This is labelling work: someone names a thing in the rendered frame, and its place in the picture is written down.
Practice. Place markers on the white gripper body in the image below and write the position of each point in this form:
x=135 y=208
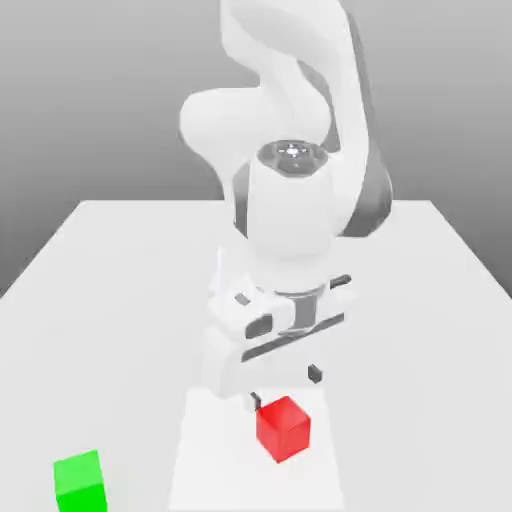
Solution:
x=264 y=368

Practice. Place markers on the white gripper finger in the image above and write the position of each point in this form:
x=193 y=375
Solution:
x=315 y=374
x=256 y=400

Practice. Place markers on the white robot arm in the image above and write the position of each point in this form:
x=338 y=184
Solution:
x=292 y=208

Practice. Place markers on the small red cube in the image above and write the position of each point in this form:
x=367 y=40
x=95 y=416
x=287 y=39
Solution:
x=283 y=430

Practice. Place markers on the small green cube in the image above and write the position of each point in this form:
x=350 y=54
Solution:
x=80 y=482

